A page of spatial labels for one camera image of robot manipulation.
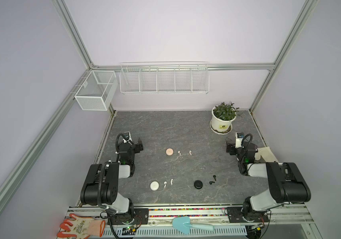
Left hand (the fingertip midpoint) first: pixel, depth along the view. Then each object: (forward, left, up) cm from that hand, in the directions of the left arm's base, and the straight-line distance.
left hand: (132, 139), depth 92 cm
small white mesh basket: (+27, +22, +17) cm, 39 cm away
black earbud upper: (-24, -48, -9) cm, 55 cm away
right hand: (-4, -65, -2) cm, 65 cm away
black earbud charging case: (-28, -38, -7) cm, 47 cm away
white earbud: (-25, -19, -9) cm, 33 cm away
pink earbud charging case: (-6, -23, -8) cm, 25 cm away
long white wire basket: (+33, -23, +22) cm, 45 cm away
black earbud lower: (-27, -45, -9) cm, 54 cm away
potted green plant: (+9, -58, +7) cm, 59 cm away
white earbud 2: (-25, -23, -8) cm, 35 cm away
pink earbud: (-6, -29, -8) cm, 31 cm away
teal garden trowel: (-46, -27, -8) cm, 54 cm away
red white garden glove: (-44, +20, -7) cm, 49 cm away
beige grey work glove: (-12, -86, -9) cm, 88 cm away
